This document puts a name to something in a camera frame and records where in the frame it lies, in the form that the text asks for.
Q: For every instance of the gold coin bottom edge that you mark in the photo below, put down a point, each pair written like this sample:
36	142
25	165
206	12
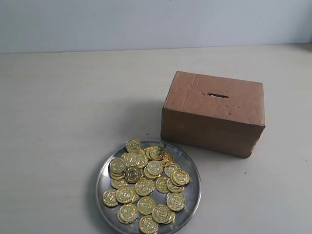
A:
147	225

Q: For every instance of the gold coin bottom right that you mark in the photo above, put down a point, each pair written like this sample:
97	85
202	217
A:
161	213

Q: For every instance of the gold coin left lower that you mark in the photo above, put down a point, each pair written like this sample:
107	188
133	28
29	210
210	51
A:
125	195

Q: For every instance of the dark gold coin centre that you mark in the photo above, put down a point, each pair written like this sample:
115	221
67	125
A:
133	174

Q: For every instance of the gold coin left upper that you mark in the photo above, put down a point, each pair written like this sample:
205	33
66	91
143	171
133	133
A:
117	165

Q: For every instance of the gold coin stack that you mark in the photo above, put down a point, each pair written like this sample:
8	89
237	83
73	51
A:
157	153
180	177

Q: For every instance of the round steel plate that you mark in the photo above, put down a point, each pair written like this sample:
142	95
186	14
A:
192	193

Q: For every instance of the brown cardboard slotted box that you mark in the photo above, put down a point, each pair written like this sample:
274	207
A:
224	115

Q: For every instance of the gold coin centre right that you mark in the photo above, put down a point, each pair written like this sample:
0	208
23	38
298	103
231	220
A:
154	168

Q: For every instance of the gold coin upper middle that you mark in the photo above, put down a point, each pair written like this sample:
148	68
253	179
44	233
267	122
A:
137	160

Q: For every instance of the gold coin centre lower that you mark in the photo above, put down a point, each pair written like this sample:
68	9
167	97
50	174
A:
144	187

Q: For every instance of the gold coin bottom left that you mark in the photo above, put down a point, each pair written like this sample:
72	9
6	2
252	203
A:
128	213

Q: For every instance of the gold coin right upper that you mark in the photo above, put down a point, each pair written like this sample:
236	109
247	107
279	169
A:
171	168

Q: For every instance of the gold coin plate top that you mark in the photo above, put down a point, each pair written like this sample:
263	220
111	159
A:
133	146

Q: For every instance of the gold coin bottom centre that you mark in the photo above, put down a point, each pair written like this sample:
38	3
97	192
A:
146	205

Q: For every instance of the gold coin middle right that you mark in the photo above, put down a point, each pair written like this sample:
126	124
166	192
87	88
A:
161	184

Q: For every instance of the gold coin right lower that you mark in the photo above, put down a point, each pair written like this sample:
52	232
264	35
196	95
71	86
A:
175	201

